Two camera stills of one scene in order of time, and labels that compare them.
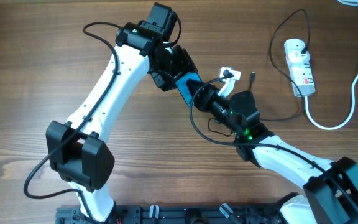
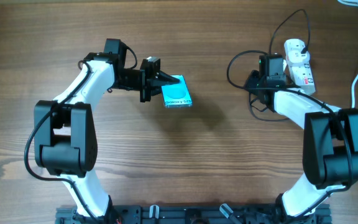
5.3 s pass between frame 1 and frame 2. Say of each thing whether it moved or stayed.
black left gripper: moved
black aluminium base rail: stayed
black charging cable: moved
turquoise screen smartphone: moved
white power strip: stayed
